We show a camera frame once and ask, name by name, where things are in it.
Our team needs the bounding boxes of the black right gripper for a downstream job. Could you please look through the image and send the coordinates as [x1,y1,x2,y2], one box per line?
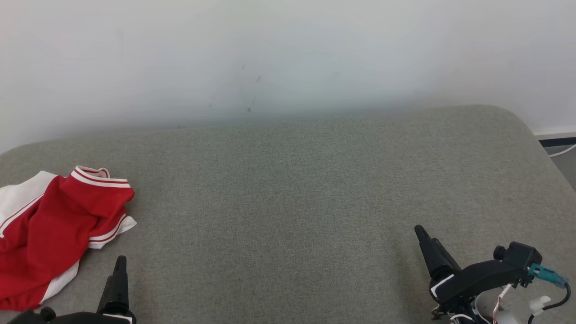
[414,225,527,315]

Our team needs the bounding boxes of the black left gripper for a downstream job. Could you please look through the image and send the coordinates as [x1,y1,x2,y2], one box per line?
[54,256,137,324]

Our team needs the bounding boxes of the red shorts with white trim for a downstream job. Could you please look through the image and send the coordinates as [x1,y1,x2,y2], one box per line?
[0,245,81,312]

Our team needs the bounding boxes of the red Bulls 23 jersey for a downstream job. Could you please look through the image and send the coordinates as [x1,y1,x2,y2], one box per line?
[0,166,137,275]

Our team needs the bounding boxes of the grey fabric sofa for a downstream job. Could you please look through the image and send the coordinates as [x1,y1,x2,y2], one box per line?
[0,104,576,324]

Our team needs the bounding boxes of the teal right camera connector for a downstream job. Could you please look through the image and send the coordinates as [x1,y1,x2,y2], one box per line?
[529,263,568,288]

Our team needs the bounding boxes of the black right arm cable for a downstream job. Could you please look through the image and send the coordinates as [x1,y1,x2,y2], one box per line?
[526,283,572,324]

